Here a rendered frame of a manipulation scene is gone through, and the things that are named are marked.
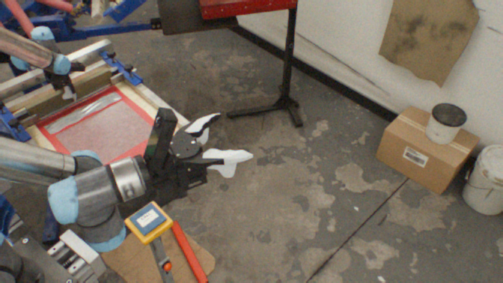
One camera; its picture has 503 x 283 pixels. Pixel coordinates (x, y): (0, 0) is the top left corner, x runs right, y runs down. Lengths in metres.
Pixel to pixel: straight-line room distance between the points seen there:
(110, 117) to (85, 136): 0.14
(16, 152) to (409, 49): 2.55
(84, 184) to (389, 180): 2.48
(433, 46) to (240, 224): 1.65
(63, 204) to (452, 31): 2.45
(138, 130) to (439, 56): 1.93
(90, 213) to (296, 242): 1.94
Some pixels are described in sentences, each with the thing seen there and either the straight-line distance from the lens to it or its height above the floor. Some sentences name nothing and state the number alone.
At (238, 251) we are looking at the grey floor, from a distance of 2.54.
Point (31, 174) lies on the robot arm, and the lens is 0.85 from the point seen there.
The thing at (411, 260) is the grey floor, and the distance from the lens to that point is 2.69.
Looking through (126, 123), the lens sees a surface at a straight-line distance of 1.92.
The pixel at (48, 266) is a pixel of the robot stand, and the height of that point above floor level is 1.26.
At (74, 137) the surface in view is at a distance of 1.94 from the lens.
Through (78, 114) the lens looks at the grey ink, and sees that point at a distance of 2.04.
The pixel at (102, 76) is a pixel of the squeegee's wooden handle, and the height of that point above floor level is 1.04.
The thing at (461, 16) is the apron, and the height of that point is 1.01.
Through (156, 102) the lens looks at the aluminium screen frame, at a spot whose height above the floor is 0.99.
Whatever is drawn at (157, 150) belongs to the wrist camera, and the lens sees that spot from 0.73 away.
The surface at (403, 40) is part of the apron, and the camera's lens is 2.94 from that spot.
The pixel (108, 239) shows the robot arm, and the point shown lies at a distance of 0.84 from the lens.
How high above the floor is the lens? 2.24
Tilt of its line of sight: 47 degrees down
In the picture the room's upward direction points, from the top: straight up
